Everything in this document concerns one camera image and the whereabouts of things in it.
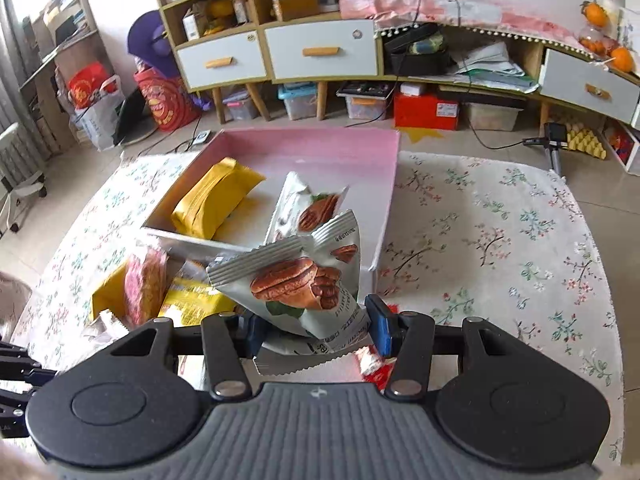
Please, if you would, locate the wooden tv cabinet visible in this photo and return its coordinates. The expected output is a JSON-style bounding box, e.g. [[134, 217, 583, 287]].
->
[[157, 0, 639, 127]]

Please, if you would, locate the yellow wafer snack pack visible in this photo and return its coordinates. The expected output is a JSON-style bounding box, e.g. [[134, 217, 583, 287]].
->
[[170, 157, 266, 240]]

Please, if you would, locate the white office chair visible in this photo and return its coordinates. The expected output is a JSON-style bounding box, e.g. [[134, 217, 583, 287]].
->
[[1, 122, 48, 233]]

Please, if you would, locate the red lantern gift bag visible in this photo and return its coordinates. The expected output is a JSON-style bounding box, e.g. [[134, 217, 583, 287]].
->
[[134, 67, 201, 132]]

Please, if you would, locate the red shoe box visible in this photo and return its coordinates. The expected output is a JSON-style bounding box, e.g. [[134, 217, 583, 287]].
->
[[394, 92, 459, 131]]

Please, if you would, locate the clear storage bin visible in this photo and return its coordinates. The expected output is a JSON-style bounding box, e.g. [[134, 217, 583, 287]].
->
[[463, 103, 522, 131]]

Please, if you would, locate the black storage box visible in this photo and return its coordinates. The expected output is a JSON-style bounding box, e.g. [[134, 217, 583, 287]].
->
[[383, 23, 454, 77]]

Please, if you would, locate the pink rice crisp packet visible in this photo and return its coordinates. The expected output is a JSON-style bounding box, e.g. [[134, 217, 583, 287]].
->
[[124, 246, 167, 326]]

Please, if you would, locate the pink floral cloth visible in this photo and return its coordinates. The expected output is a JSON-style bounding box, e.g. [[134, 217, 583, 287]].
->
[[338, 0, 582, 50]]

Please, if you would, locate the pink cardboard box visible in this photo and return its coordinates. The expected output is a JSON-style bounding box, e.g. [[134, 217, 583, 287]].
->
[[142, 126, 399, 276]]

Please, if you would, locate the purple hat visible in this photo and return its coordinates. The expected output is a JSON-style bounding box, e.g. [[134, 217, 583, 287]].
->
[[127, 10, 180, 78]]

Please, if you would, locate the blue lid storage bin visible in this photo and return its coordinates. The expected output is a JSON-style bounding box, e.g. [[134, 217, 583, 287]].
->
[[278, 82, 318, 120]]

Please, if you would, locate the red white snack packet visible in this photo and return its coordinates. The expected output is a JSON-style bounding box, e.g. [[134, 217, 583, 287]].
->
[[355, 346, 396, 391]]

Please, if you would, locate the yellow chip bag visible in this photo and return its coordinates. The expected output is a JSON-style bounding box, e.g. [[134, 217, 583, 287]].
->
[[158, 260, 236, 327]]

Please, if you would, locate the white pecan snack bag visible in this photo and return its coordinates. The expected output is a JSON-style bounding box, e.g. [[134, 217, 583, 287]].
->
[[264, 171, 349, 244]]

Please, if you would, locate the yellow egg tray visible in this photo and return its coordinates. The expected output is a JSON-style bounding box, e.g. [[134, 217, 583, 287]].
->
[[567, 128, 608, 160]]

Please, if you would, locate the white charger puck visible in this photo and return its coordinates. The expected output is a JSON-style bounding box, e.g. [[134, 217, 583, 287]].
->
[[193, 130, 212, 144]]

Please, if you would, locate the orange fruit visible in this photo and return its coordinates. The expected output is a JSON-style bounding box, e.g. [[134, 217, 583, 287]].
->
[[608, 46, 634, 73], [580, 0, 608, 28]]

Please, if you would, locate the red shopping bag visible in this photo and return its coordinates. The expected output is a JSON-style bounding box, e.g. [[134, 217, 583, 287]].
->
[[67, 62, 119, 110]]

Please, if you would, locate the floral white rug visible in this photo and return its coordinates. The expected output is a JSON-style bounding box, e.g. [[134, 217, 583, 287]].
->
[[13, 152, 624, 469]]

